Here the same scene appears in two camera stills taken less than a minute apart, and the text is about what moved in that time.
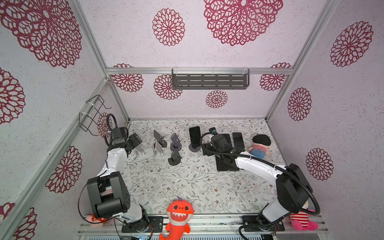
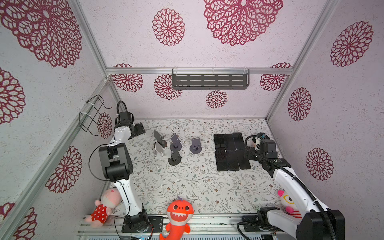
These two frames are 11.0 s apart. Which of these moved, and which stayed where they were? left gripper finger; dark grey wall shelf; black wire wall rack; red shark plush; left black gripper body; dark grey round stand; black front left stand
Moved: left gripper finger; left black gripper body
Stayed: dark grey wall shelf; dark grey round stand; black front left stand; red shark plush; black wire wall rack
